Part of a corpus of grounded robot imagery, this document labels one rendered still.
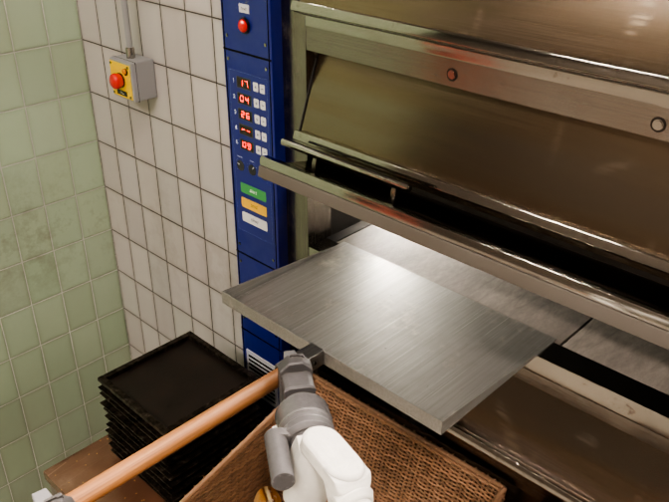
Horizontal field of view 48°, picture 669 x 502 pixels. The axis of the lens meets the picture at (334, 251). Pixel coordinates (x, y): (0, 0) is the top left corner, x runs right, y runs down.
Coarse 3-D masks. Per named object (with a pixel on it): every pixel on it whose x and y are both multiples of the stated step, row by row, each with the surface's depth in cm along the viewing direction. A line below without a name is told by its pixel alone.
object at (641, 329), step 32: (320, 192) 142; (384, 192) 147; (384, 224) 133; (448, 224) 134; (480, 224) 137; (448, 256) 125; (480, 256) 120; (544, 256) 125; (576, 256) 128; (544, 288) 114; (608, 288) 115; (640, 288) 117; (608, 320) 108; (640, 320) 105
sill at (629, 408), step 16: (544, 352) 139; (560, 352) 139; (528, 368) 140; (544, 368) 138; (560, 368) 135; (576, 368) 135; (592, 368) 135; (608, 368) 135; (560, 384) 136; (576, 384) 134; (592, 384) 132; (608, 384) 131; (624, 384) 131; (640, 384) 131; (592, 400) 133; (608, 400) 130; (624, 400) 128; (640, 400) 127; (656, 400) 127; (624, 416) 129; (640, 416) 127; (656, 416) 125
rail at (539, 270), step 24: (288, 168) 147; (336, 192) 139; (360, 192) 137; (408, 216) 129; (456, 240) 123; (480, 240) 121; (528, 264) 115; (576, 288) 110; (600, 288) 108; (624, 312) 106; (648, 312) 104
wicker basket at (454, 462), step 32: (320, 384) 184; (352, 416) 178; (384, 416) 172; (256, 448) 177; (352, 448) 179; (384, 448) 173; (416, 448) 167; (224, 480) 172; (256, 480) 182; (384, 480) 174; (416, 480) 168; (448, 480) 162; (480, 480) 157
